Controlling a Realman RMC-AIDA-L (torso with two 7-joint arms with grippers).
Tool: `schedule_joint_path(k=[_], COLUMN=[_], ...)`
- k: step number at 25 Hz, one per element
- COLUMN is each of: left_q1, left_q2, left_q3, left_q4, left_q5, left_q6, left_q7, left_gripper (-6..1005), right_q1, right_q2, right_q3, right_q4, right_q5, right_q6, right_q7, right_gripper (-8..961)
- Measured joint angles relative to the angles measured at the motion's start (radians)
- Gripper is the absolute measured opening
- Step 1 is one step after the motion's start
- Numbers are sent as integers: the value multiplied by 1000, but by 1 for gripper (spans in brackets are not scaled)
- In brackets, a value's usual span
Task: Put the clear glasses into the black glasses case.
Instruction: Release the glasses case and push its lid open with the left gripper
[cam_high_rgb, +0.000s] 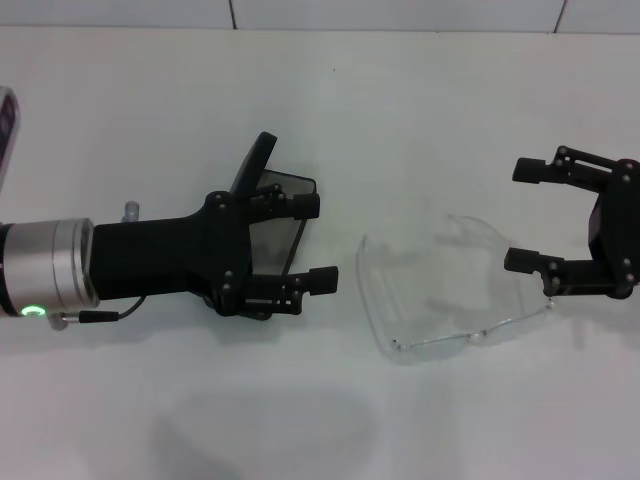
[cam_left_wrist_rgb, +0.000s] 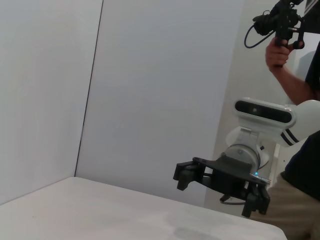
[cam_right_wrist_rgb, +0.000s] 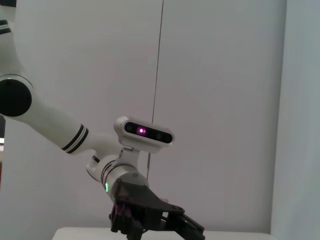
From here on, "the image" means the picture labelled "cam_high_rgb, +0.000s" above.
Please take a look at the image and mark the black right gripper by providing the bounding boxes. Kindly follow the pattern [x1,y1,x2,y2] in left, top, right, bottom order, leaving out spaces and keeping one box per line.
[503,144,640,301]

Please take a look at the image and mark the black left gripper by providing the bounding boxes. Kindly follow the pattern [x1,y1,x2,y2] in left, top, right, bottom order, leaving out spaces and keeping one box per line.
[92,182,340,321]

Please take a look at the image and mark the black glasses case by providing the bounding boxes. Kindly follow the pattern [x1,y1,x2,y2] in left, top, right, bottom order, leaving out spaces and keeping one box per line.
[228,131,320,281]

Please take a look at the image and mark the clear rimless glasses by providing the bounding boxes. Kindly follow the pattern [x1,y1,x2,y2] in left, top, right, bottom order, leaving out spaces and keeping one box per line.
[354,213,556,369]

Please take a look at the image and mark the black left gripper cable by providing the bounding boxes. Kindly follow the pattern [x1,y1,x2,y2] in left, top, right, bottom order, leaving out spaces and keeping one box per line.
[48,294,149,332]

